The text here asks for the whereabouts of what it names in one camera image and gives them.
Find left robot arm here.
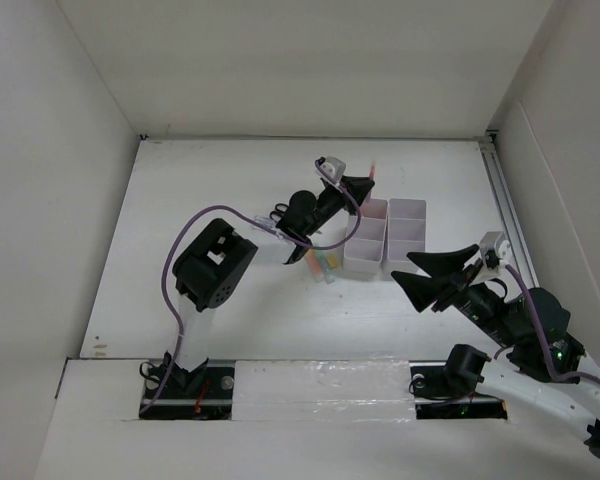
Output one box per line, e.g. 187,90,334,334
159,174,375,398

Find left white organizer box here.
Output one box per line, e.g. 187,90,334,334
342,198,388,274

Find right white organizer box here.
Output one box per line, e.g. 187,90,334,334
382,198,427,274

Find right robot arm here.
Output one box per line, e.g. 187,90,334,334
391,232,600,460

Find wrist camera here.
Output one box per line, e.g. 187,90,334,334
314,156,346,184
479,231,512,278

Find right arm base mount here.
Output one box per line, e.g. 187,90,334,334
408,364,508,420

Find clear glue bottle blue cap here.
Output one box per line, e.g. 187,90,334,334
253,215,278,234

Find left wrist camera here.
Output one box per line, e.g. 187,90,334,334
314,156,346,184

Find green highlighter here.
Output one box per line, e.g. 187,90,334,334
314,249,335,284

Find aluminium rail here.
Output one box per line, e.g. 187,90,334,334
476,130,538,287

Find white organizer box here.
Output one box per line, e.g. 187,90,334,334
342,198,388,274
382,198,427,274

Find yellow eraser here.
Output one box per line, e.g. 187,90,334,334
327,255,338,269

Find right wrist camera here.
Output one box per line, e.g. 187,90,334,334
479,231,512,278

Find black handled scissors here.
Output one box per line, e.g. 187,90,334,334
269,202,289,223

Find orange highlighter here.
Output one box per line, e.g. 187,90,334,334
304,250,324,283

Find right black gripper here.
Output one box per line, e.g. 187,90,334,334
388,242,517,347

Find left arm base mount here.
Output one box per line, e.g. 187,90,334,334
139,362,235,421

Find white taped panel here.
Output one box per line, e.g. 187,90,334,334
231,359,416,423

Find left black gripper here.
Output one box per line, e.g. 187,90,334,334
303,176,373,237

